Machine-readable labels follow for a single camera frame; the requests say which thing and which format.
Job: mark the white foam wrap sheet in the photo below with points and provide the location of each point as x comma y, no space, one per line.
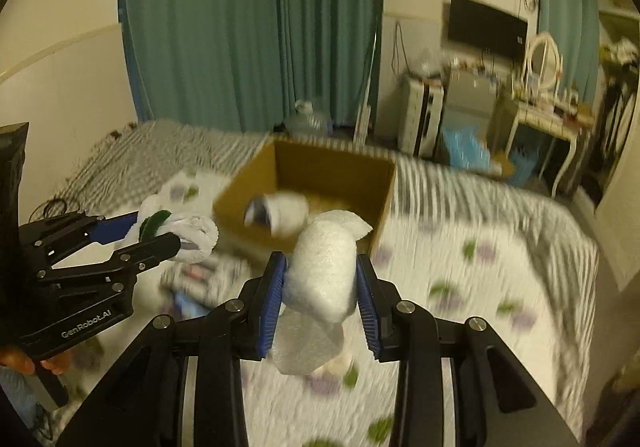
325,267

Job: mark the wide green curtain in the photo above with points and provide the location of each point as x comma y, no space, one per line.
240,27

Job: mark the black wall television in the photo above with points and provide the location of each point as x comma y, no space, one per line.
487,27

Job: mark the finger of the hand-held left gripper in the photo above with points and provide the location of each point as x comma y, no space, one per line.
117,227
150,252

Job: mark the white dressing table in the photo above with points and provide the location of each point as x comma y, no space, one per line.
542,117

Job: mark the clear water jug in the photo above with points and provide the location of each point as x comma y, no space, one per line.
310,122

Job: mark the white fluffy cloth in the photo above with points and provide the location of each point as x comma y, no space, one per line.
195,237

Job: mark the person's left hand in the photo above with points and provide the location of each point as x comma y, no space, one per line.
20,359

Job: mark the white pole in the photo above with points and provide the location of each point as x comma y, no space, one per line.
367,87

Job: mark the blue waste bin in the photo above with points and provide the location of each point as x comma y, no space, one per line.
525,167

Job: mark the blue plastic bag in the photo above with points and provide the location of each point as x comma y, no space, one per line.
462,149

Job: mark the grey cabinet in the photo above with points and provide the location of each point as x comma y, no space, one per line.
470,102

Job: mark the brown cardboard box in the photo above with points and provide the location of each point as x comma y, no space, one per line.
345,177

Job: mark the narrow green curtain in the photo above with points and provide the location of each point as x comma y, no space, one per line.
565,27

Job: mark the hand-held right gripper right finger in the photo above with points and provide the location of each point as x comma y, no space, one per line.
366,312

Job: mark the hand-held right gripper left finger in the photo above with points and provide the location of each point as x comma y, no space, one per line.
269,307

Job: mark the white suitcase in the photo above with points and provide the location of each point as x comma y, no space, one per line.
420,117

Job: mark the pile of small packets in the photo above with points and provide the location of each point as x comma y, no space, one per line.
210,282

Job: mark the white oval vanity mirror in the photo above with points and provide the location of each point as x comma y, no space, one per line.
542,59

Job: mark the bed with floral quilt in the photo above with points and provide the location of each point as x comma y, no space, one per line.
450,247

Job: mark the white sock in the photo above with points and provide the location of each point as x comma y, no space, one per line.
282,212

